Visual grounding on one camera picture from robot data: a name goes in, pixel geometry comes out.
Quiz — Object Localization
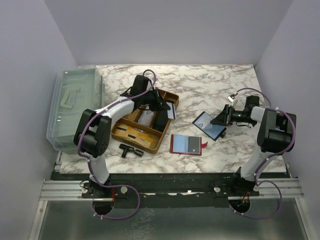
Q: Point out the red card holder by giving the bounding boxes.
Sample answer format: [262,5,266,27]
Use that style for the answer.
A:
[170,134,208,156]

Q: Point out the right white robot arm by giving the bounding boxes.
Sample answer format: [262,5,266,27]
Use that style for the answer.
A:
[210,95,297,183]

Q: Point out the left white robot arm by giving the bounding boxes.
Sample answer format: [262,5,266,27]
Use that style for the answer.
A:
[73,75,170,186]

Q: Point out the black card holder in tray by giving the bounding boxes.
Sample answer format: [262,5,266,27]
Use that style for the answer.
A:
[152,110,169,132]

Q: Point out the silver cards in tray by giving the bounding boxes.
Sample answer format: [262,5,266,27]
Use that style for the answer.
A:
[137,110,155,126]

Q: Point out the grey VIP card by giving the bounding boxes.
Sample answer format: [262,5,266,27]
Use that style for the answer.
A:
[188,136,201,154]

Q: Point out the gold cards in tray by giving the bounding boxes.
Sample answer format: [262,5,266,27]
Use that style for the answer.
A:
[114,125,153,148]

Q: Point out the woven wicker organizer tray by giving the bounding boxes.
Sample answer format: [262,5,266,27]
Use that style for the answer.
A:
[110,88,180,155]

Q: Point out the black T-shaped tool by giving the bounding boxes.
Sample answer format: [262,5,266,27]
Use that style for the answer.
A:
[119,143,144,158]

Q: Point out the clear plastic storage box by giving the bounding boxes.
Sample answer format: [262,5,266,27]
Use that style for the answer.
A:
[46,65,105,154]

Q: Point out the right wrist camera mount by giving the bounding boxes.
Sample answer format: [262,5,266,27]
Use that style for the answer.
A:
[227,93,238,106]

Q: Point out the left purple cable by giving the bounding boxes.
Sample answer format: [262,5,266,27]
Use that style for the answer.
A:
[76,69,159,221]

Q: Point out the purple cable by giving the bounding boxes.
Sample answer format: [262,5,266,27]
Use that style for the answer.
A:
[228,87,298,220]
[76,69,159,221]

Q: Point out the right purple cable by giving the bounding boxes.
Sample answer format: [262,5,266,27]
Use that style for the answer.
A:
[228,87,298,220]

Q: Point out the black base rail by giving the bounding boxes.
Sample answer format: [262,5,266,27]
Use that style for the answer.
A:
[50,171,296,209]

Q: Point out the aluminium frame rail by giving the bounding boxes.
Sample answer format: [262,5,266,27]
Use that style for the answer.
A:
[39,180,93,201]

